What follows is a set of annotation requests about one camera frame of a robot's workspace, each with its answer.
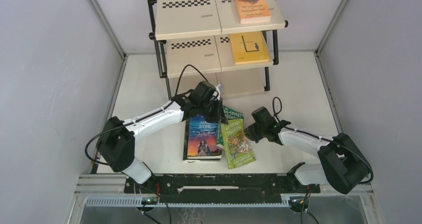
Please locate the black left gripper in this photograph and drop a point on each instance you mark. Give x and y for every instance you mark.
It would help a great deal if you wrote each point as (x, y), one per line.
(219, 116)

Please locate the black mounting base rail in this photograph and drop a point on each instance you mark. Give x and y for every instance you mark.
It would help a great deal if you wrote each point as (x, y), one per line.
(244, 189)

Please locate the dark black-green book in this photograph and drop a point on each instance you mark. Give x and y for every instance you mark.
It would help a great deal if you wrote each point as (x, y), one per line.
(185, 143)

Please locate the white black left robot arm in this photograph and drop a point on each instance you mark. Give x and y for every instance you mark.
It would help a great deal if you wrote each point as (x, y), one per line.
(116, 143)

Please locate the orange paperback book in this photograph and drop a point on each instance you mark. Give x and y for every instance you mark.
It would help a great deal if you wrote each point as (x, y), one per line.
(252, 11)

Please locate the Jane Eyre blue book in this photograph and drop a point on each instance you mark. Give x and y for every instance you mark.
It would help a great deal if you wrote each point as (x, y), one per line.
(202, 140)

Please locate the dark green treehouse book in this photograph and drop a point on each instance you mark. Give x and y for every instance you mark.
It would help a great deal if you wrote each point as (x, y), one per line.
(230, 114)

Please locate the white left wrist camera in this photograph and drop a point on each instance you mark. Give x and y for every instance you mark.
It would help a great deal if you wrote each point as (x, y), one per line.
(219, 87)

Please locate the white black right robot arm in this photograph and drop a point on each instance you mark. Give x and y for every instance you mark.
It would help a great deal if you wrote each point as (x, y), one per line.
(341, 164)

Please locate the light green treehouse book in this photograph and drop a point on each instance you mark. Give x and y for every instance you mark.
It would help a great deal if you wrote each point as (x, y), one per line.
(237, 149)

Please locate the cream three-tier shelf rack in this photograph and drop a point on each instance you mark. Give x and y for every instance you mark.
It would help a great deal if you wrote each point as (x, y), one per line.
(191, 39)

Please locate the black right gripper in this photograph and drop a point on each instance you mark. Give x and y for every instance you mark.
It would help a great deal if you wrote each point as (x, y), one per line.
(251, 134)

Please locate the yellow book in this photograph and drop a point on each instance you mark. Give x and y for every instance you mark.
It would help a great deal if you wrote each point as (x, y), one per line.
(249, 48)

